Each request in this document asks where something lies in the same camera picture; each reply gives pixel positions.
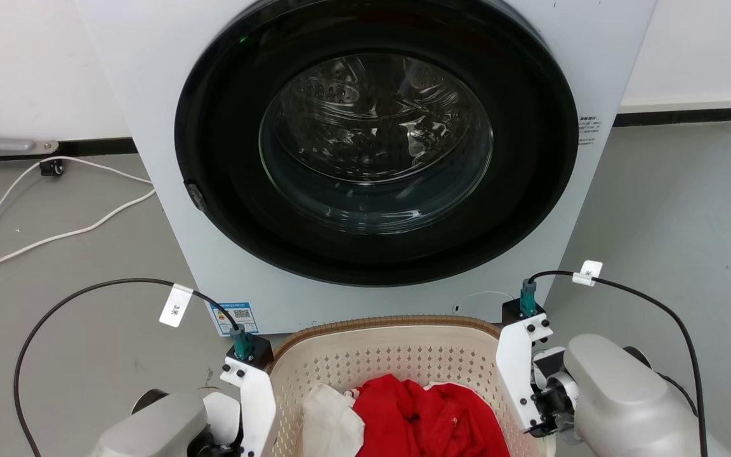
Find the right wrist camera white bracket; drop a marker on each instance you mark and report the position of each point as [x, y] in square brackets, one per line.
[516, 362]

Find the round white filter cover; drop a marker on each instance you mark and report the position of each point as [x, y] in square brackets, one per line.
[483, 303]

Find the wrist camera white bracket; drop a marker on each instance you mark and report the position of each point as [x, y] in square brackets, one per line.
[256, 397]
[516, 362]

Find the white front-load washing machine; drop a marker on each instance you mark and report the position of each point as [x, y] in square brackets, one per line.
[150, 95]

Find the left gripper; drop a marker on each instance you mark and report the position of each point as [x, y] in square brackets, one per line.
[221, 416]

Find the small black floor clamp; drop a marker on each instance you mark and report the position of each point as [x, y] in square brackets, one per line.
[52, 167]

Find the blue energy label sticker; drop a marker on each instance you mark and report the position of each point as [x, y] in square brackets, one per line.
[234, 317]

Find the beige perforated laundry basket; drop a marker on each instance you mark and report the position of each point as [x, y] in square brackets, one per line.
[372, 358]

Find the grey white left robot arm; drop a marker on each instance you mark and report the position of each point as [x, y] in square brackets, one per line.
[156, 425]

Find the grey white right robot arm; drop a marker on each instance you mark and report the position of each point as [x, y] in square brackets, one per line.
[625, 393]

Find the round black glass washer door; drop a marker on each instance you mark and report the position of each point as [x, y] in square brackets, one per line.
[226, 203]

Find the red garment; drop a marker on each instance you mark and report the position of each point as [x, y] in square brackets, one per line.
[429, 419]

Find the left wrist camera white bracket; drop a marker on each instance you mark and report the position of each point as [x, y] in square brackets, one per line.
[256, 397]

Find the small printed text sticker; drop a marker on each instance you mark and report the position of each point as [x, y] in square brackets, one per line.
[589, 130]

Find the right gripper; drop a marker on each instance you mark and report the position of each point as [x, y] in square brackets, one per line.
[554, 388]

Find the white cloth garment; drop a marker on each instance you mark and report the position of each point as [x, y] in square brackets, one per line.
[332, 422]

